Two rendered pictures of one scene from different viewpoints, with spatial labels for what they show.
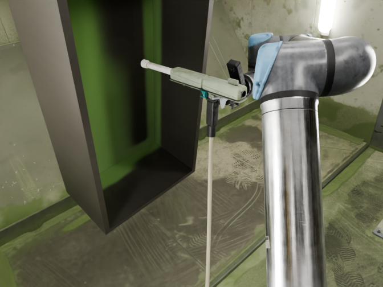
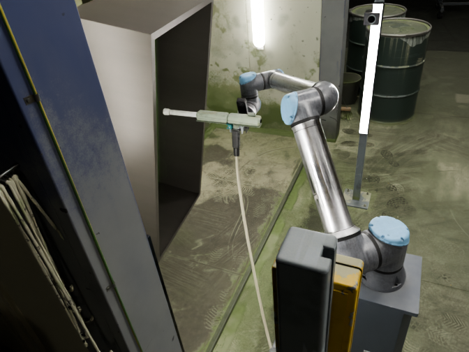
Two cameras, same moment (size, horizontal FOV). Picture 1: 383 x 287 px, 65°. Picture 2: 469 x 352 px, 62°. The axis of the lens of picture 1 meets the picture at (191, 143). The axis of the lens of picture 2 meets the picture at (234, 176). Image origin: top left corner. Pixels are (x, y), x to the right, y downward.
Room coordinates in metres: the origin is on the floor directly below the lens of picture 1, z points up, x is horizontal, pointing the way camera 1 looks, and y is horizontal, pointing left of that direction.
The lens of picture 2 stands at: (-0.52, 0.63, 1.97)
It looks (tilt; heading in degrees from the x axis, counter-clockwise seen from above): 35 degrees down; 335
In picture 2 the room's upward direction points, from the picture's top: 6 degrees counter-clockwise
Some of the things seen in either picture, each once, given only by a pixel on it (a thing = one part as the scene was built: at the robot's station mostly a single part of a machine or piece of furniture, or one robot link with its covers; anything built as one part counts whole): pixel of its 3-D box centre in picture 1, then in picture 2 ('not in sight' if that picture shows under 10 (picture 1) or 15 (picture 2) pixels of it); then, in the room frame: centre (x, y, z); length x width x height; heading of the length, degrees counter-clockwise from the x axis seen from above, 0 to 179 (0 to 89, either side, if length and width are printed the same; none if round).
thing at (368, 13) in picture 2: not in sight; (372, 17); (1.16, -1.13, 1.35); 0.09 x 0.07 x 0.07; 38
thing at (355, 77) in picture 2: not in sight; (346, 89); (2.53, -2.29, 0.14); 0.31 x 0.29 x 0.28; 128
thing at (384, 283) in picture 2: not in sight; (382, 265); (0.20, -0.33, 0.69); 0.19 x 0.19 x 0.10
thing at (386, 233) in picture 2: not in sight; (384, 242); (0.20, -0.33, 0.83); 0.17 x 0.15 x 0.18; 82
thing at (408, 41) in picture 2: not in sight; (391, 71); (2.07, -2.42, 0.44); 0.59 x 0.58 x 0.89; 142
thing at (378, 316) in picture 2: not in sight; (372, 319); (0.20, -0.33, 0.32); 0.31 x 0.31 x 0.64; 38
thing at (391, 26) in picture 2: not in sight; (398, 28); (2.07, -2.42, 0.86); 0.54 x 0.54 x 0.01
